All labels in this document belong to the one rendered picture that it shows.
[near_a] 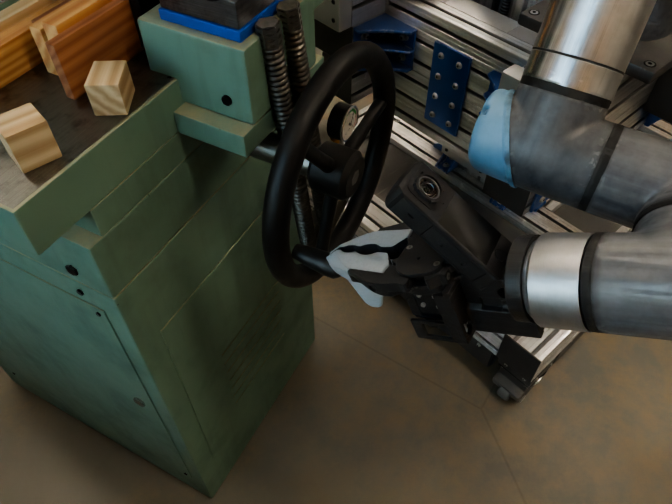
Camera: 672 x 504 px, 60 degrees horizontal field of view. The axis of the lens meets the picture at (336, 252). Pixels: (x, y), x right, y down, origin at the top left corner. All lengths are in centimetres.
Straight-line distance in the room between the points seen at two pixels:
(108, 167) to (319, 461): 89
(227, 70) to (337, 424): 94
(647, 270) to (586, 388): 112
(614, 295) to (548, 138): 14
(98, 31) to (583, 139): 49
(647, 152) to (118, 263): 54
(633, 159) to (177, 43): 44
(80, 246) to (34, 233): 8
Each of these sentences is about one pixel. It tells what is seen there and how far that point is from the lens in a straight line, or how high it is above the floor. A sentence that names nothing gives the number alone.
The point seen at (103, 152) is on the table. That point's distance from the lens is 63.
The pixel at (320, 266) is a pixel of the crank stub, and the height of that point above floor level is 80.
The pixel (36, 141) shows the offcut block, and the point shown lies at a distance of 60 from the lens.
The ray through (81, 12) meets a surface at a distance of 69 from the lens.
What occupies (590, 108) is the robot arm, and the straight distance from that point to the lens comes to 51.
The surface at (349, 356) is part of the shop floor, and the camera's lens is 147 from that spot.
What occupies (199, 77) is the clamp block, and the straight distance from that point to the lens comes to 66.
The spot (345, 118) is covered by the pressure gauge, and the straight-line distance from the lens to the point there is 97.
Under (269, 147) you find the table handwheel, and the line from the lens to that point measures 70.
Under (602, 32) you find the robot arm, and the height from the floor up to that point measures 104.
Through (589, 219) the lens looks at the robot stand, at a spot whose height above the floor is 21.
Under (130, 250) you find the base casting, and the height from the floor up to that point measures 75.
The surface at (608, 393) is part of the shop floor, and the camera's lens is 156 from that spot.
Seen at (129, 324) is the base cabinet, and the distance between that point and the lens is 78.
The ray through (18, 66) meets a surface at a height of 91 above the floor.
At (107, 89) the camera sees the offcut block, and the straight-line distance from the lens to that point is 64.
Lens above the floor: 127
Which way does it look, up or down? 50 degrees down
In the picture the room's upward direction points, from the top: straight up
